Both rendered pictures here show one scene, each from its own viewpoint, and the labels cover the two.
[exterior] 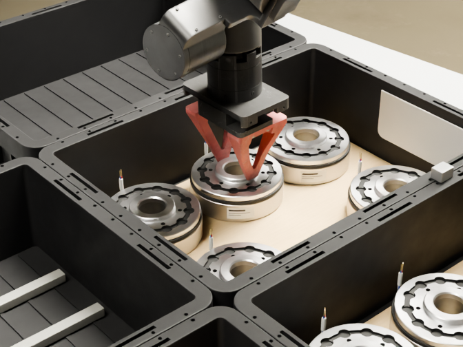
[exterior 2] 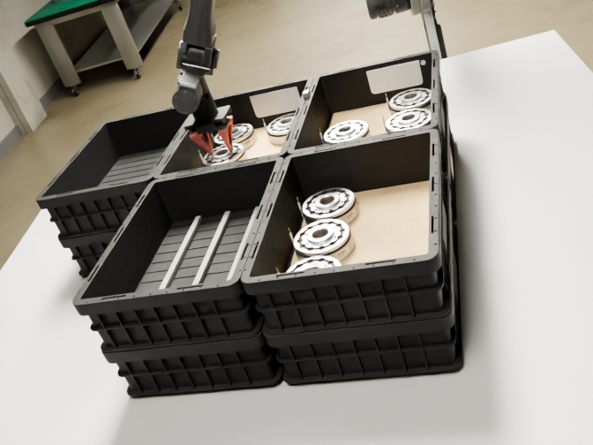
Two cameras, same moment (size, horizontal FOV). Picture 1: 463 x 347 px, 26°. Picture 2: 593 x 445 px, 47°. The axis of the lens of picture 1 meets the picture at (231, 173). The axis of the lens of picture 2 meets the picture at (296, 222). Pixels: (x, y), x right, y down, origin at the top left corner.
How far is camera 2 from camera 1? 0.76 m
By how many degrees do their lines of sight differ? 25
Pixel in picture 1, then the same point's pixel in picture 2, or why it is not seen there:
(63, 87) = not seen: hidden behind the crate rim
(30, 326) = (208, 234)
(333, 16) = not seen: hidden behind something
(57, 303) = (208, 224)
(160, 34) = (181, 94)
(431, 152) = (284, 107)
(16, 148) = (140, 185)
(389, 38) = not seen: hidden behind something
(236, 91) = (211, 112)
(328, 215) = (268, 148)
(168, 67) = (190, 107)
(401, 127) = (266, 106)
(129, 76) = (124, 171)
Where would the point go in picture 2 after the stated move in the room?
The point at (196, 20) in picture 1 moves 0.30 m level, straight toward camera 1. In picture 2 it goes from (191, 80) to (281, 95)
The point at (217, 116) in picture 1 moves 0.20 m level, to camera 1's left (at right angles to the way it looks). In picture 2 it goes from (209, 127) to (134, 171)
